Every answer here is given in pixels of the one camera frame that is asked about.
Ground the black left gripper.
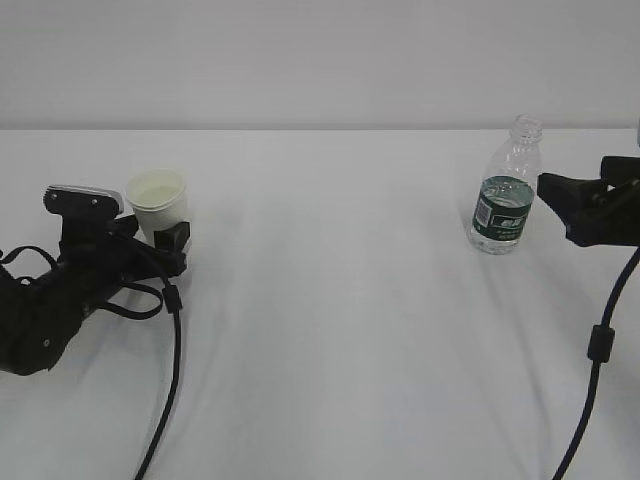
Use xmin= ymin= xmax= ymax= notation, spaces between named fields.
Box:
xmin=1 ymin=215 xmax=191 ymax=376

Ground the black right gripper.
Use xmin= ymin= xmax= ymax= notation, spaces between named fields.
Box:
xmin=537 ymin=155 xmax=640 ymax=247

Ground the white paper cup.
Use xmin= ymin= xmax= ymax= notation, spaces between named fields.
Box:
xmin=125 ymin=169 xmax=190 ymax=246

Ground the clear water bottle green label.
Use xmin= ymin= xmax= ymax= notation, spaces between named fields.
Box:
xmin=467 ymin=114 xmax=543 ymax=255

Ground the black left camera cable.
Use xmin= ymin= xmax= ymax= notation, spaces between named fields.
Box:
xmin=112 ymin=227 xmax=183 ymax=480

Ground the black camera cable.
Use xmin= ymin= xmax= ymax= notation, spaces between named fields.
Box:
xmin=112 ymin=227 xmax=183 ymax=480
xmin=549 ymin=245 xmax=640 ymax=480

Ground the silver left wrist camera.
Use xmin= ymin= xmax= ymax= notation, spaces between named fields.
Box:
xmin=43 ymin=185 xmax=124 ymax=222

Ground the black right camera cable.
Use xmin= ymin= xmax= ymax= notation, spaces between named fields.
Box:
xmin=549 ymin=245 xmax=640 ymax=480

